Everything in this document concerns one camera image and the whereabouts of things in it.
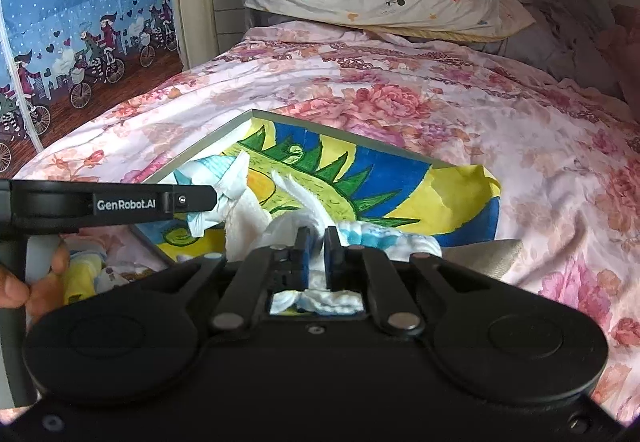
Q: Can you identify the shallow box with painted lining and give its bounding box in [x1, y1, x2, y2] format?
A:
[127, 108, 501, 268]

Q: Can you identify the blue face mask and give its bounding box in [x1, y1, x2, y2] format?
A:
[267, 214, 443, 315]

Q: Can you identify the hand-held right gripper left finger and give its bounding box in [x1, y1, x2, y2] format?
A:
[150, 226, 312, 339]

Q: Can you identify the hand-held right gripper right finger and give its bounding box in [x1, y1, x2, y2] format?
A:
[324, 226, 501, 340]

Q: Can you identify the person's left hand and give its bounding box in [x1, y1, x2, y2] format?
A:
[0, 242, 71, 325]

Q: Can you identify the pink floral bed sheet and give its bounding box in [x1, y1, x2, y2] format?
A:
[0, 19, 640, 428]

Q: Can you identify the grey drawstring pouch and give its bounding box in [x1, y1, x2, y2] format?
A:
[440, 238, 525, 280]

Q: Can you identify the white drawer cabinet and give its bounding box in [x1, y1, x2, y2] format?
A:
[209, 0, 248, 55]

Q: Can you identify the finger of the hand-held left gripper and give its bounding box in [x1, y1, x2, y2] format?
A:
[170, 185, 219, 214]

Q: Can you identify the yellow cloth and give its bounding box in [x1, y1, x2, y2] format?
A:
[62, 249, 108, 305]

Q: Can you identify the grey crumpled blanket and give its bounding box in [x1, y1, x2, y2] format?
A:
[480, 0, 626, 100]

